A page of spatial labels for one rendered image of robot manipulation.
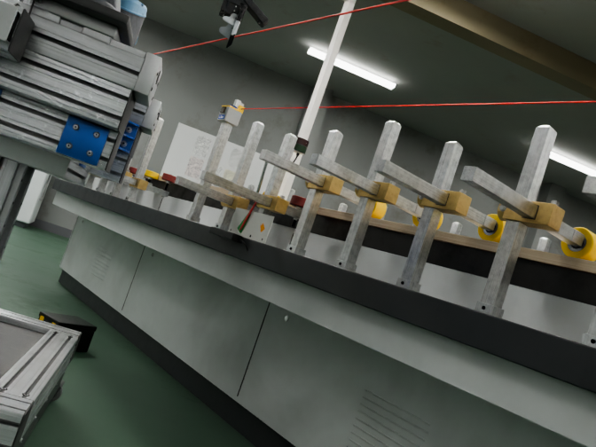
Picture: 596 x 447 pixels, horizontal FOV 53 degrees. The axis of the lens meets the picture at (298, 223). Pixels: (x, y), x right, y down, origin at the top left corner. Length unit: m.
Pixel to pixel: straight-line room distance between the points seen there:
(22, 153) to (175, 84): 7.63
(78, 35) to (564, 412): 1.24
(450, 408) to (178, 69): 7.90
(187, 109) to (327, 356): 7.26
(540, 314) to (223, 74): 7.93
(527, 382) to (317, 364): 0.88
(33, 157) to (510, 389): 1.17
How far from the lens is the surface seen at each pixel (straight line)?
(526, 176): 1.46
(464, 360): 1.44
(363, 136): 9.47
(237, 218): 2.24
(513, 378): 1.37
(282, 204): 2.08
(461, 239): 1.76
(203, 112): 9.01
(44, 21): 1.40
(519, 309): 1.62
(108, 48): 1.37
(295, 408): 2.10
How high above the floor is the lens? 0.66
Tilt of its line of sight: 4 degrees up
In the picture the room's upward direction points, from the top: 19 degrees clockwise
